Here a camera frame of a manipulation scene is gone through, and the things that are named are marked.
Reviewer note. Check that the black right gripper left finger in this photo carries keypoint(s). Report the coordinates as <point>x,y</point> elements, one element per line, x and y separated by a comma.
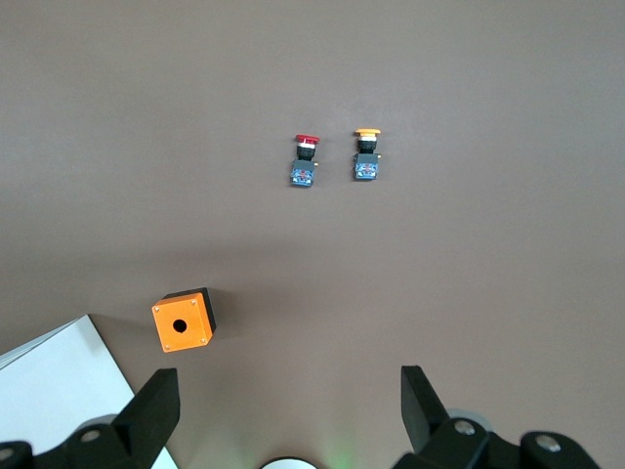
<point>146,415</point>

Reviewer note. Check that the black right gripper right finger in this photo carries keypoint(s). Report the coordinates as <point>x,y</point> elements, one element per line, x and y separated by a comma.
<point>425,420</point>

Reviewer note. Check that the white drawer cabinet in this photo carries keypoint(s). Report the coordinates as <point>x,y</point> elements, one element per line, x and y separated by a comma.
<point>49,391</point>

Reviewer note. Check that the yellow push button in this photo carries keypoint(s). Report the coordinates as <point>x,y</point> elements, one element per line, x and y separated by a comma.
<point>366,168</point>

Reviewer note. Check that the red push button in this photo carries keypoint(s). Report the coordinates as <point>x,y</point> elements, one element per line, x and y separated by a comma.
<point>302,175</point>

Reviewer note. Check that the brown table cover sheet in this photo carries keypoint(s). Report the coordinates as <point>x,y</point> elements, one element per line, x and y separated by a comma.
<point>439,268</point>

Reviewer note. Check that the orange button enclosure box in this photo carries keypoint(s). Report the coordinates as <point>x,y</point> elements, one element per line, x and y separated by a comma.
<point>193,317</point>

